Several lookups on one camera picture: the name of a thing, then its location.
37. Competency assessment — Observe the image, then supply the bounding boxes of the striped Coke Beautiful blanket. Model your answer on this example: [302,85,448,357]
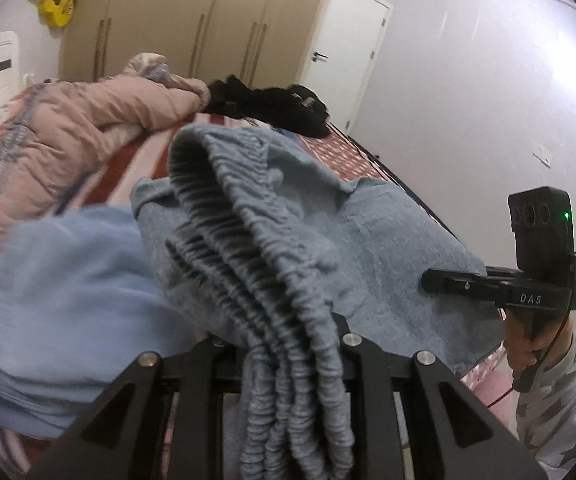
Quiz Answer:
[0,112,507,480]

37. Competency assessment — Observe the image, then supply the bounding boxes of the black clothing pile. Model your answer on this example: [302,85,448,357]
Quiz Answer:
[204,75,329,139]

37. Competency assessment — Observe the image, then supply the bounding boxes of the white wall socket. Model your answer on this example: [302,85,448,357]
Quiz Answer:
[532,143,554,168]

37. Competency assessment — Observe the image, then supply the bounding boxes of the white bedroom door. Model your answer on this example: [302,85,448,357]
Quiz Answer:
[301,0,392,132]

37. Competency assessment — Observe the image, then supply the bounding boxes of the black door handle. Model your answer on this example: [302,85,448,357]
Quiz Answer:
[311,51,329,63]

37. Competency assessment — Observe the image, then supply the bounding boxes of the grey-blue fleece pants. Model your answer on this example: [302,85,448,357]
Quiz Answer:
[131,124,503,479]

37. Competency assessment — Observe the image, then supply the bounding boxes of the person's right hand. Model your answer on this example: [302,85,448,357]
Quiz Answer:
[504,311,573,372]

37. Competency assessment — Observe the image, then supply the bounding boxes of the beige wooden wardrobe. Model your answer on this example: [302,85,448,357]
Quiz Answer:
[60,0,323,88]

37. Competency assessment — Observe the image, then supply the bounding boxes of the right forearm star-print sleeve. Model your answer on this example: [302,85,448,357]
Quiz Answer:
[516,334,576,479]

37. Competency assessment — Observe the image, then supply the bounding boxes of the pink quilted duvet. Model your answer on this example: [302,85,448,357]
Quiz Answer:
[0,53,211,246]

